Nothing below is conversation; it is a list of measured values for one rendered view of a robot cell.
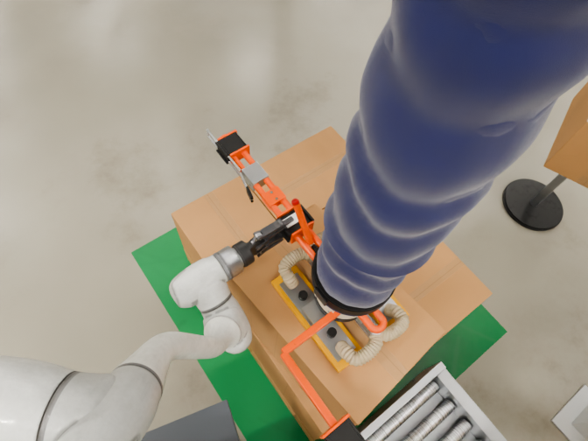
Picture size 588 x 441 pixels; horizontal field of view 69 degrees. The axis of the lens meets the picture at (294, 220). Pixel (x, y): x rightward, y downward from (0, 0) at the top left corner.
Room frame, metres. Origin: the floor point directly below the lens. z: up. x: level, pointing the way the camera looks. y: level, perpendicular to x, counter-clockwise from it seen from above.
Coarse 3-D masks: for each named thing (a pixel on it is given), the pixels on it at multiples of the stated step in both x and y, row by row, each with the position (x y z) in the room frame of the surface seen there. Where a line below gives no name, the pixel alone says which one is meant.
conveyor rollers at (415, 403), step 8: (432, 384) 0.33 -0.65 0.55; (424, 392) 0.29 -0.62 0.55; (432, 392) 0.30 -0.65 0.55; (416, 400) 0.26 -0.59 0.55; (424, 400) 0.26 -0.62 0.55; (448, 400) 0.28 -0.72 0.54; (408, 408) 0.22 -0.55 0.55; (416, 408) 0.23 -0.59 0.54; (440, 408) 0.24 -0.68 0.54; (448, 408) 0.25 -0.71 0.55; (392, 416) 0.19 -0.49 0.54; (400, 416) 0.19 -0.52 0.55; (408, 416) 0.19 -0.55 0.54; (432, 416) 0.21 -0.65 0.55; (440, 416) 0.21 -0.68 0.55; (384, 424) 0.15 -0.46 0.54; (392, 424) 0.16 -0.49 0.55; (400, 424) 0.16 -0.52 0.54; (424, 424) 0.17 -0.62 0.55; (432, 424) 0.18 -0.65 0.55; (456, 424) 0.19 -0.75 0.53; (464, 424) 0.19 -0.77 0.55; (376, 432) 0.12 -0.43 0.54; (384, 432) 0.13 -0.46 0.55; (392, 432) 0.13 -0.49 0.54; (416, 432) 0.14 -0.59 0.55; (424, 432) 0.14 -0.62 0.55; (448, 432) 0.16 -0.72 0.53; (456, 432) 0.16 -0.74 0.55; (464, 432) 0.16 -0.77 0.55; (368, 440) 0.09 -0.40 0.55; (376, 440) 0.09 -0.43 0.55; (408, 440) 0.11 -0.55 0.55; (416, 440) 0.11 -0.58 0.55; (440, 440) 0.13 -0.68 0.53; (448, 440) 0.13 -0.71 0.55; (456, 440) 0.13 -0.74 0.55; (480, 440) 0.14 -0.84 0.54
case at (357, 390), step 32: (320, 224) 0.71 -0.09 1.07; (256, 256) 0.56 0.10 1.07; (256, 288) 0.45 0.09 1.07; (256, 320) 0.39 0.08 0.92; (288, 320) 0.36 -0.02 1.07; (416, 320) 0.42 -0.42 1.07; (320, 352) 0.28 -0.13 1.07; (384, 352) 0.31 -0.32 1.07; (416, 352) 0.32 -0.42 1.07; (320, 384) 0.20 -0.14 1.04; (352, 384) 0.20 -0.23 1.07; (384, 384) 0.22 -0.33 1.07; (352, 416) 0.12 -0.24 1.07
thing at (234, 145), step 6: (234, 132) 0.93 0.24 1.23; (222, 138) 0.89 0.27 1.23; (228, 138) 0.90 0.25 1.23; (234, 138) 0.90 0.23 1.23; (240, 138) 0.90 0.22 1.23; (222, 144) 0.87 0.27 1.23; (228, 144) 0.87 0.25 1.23; (234, 144) 0.88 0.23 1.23; (240, 144) 0.88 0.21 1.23; (246, 144) 0.88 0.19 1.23; (228, 150) 0.85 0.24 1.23; (234, 150) 0.85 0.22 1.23; (240, 150) 0.85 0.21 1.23; (246, 150) 0.87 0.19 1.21; (234, 156) 0.84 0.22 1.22; (240, 156) 0.85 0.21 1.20
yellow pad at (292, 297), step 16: (288, 288) 0.46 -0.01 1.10; (304, 288) 0.46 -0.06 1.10; (288, 304) 0.41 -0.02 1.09; (304, 304) 0.41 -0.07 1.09; (304, 320) 0.36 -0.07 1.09; (320, 336) 0.32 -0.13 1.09; (336, 336) 0.33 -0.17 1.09; (352, 336) 0.34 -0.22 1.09; (336, 352) 0.28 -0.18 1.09; (336, 368) 0.24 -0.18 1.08
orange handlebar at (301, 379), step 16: (272, 192) 0.72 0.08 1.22; (272, 208) 0.67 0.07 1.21; (304, 240) 0.57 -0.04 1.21; (320, 240) 0.58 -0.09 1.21; (320, 320) 0.34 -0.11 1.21; (368, 320) 0.35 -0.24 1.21; (384, 320) 0.36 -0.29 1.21; (304, 336) 0.29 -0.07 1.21; (288, 352) 0.24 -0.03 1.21; (304, 384) 0.17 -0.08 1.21; (320, 400) 0.13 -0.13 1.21
